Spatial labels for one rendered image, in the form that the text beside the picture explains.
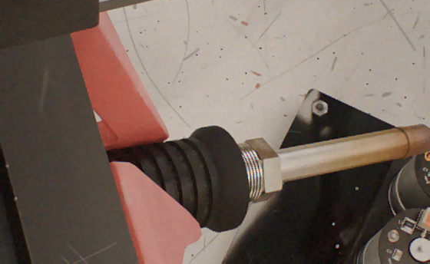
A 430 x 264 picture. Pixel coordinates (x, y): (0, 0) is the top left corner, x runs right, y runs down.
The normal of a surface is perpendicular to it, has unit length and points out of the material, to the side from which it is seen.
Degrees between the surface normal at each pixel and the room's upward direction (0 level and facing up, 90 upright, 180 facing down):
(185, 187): 31
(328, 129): 0
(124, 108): 87
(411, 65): 0
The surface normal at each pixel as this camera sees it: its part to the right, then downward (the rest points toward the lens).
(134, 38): 0.00, -0.31
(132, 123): 0.29, 0.90
